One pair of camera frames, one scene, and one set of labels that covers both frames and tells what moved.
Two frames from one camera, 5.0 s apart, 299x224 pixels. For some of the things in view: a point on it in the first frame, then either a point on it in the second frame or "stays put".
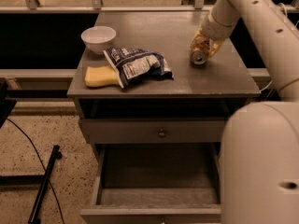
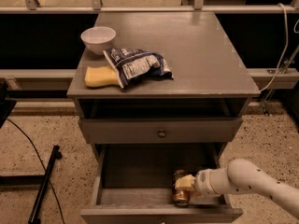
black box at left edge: (7, 105) stays put
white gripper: (216, 29) -> (204, 183)
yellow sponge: (101, 77) stays put
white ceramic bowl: (98, 38) stays put
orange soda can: (199, 59) -> (180, 197)
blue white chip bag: (131, 64) stays put
